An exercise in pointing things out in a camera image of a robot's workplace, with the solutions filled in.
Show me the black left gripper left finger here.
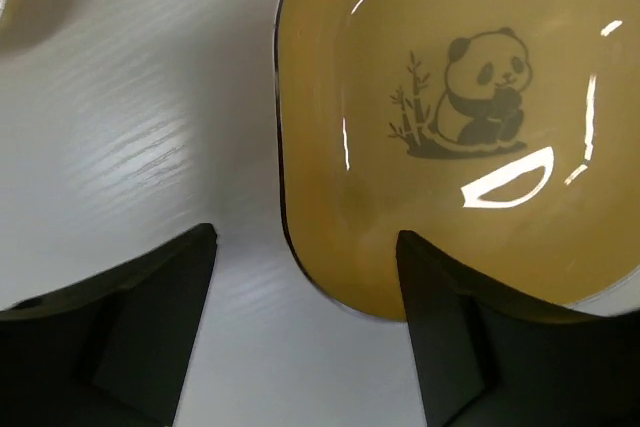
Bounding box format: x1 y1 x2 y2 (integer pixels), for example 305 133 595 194
1 223 217 426

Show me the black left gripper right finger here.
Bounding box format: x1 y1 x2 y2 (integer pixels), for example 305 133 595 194
396 230 639 426

